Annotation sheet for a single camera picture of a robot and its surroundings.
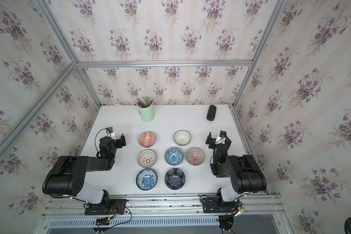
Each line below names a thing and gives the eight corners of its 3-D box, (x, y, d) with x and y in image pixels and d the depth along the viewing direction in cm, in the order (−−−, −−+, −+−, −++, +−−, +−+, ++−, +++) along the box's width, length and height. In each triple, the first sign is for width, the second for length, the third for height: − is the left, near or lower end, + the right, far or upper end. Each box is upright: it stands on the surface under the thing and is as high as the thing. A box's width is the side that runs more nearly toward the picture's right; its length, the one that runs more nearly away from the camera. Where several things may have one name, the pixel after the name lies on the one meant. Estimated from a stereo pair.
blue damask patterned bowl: (164, 165, 88) (164, 163, 85) (165, 149, 95) (164, 146, 92) (183, 166, 88) (184, 163, 85) (183, 149, 95) (183, 147, 93)
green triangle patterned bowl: (173, 145, 96) (173, 143, 93) (173, 133, 103) (173, 130, 100) (191, 146, 96) (191, 143, 93) (190, 133, 103) (190, 130, 100)
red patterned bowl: (137, 147, 96) (136, 144, 93) (140, 134, 102) (139, 131, 100) (155, 147, 96) (154, 144, 93) (156, 134, 102) (156, 131, 100)
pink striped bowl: (185, 165, 88) (186, 163, 85) (185, 149, 94) (185, 147, 92) (204, 165, 88) (205, 163, 85) (202, 149, 94) (203, 147, 92)
